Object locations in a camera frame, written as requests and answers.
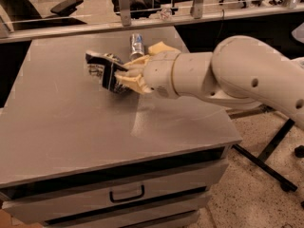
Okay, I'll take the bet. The black office chair left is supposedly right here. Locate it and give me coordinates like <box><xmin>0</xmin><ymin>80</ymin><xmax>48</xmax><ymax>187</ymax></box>
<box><xmin>0</xmin><ymin>0</ymin><xmax>84</xmax><ymax>30</ymax></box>

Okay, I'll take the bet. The black drawer handle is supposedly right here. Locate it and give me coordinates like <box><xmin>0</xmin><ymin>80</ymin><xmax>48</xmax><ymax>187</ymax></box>
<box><xmin>109</xmin><ymin>184</ymin><xmax>145</xmax><ymax>203</ymax></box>

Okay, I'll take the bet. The silver blue drink can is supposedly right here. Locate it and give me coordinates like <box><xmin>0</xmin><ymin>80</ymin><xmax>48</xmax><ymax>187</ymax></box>
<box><xmin>129</xmin><ymin>33</ymin><xmax>144</xmax><ymax>61</ymax></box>

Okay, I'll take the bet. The black floor stand frame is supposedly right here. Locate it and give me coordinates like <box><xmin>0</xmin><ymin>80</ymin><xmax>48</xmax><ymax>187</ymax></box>
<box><xmin>227</xmin><ymin>104</ymin><xmax>304</xmax><ymax>209</ymax></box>

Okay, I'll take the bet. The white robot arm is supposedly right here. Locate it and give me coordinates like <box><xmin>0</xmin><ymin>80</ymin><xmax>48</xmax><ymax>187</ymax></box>
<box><xmin>115</xmin><ymin>36</ymin><xmax>304</xmax><ymax>128</ymax></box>

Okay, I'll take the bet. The yellow sponge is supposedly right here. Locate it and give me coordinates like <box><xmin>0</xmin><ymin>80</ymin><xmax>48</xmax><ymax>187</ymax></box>
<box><xmin>148</xmin><ymin>41</ymin><xmax>180</xmax><ymax>56</ymax></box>

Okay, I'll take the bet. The grey metal railing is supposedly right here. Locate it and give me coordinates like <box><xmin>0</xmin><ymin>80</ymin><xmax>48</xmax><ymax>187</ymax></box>
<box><xmin>1</xmin><ymin>0</ymin><xmax>304</xmax><ymax>43</ymax></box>

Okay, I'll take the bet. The grey drawer cabinet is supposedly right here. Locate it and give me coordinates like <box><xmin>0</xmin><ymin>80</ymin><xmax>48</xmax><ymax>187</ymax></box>
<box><xmin>0</xmin><ymin>32</ymin><xmax>240</xmax><ymax>228</ymax></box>

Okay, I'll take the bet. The blue chip bag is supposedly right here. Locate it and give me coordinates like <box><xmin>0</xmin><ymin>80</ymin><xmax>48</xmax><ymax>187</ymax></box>
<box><xmin>85</xmin><ymin>50</ymin><xmax>130</xmax><ymax>94</ymax></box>

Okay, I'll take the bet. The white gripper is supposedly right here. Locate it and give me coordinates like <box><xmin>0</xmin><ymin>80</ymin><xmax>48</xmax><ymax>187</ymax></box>
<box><xmin>115</xmin><ymin>51</ymin><xmax>180</xmax><ymax>99</ymax></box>

